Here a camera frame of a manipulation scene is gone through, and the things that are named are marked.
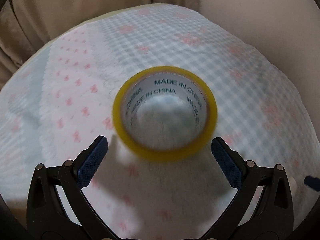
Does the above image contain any checked floral bed sheet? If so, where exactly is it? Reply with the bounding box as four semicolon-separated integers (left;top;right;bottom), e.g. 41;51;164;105
1;4;319;239

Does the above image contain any yellow tape roll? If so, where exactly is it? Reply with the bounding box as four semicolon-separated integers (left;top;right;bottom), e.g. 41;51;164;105
112;66;217;162

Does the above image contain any beige curtain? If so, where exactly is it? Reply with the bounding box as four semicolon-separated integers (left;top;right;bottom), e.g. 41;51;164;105
1;0;198;85

